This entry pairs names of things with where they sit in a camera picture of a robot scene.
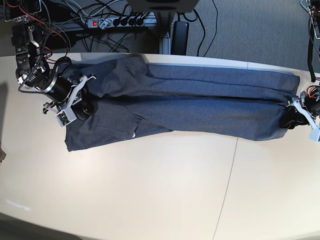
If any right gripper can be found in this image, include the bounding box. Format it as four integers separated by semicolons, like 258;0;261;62
37;73;97;121

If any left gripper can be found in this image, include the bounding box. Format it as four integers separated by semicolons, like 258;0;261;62
278;93;320;130

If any blue-grey T-shirt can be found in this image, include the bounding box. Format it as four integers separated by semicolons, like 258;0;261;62
65;56;300;151

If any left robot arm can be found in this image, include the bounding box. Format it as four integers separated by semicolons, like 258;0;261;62
278;0;320;130

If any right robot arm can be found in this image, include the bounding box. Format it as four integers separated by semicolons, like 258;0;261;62
2;0;95;127

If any white power strip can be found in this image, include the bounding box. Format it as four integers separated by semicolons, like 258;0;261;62
86;16;146;30

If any brown object at table edge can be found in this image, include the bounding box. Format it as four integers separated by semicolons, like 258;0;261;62
0;148;6;163

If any black power adapter brick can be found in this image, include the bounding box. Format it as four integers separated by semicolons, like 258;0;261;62
171;21;189;56

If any small white table label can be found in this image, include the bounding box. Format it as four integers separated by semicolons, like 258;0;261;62
6;199;31;212

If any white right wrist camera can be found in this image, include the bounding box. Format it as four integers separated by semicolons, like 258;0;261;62
42;75;96;127

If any aluminium table frame leg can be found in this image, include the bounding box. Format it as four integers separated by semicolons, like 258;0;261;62
154;12;174;55

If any grey base camera mount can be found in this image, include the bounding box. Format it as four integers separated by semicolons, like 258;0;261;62
127;0;199;13

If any black cable on carpet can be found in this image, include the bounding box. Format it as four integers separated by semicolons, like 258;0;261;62
179;0;218;58

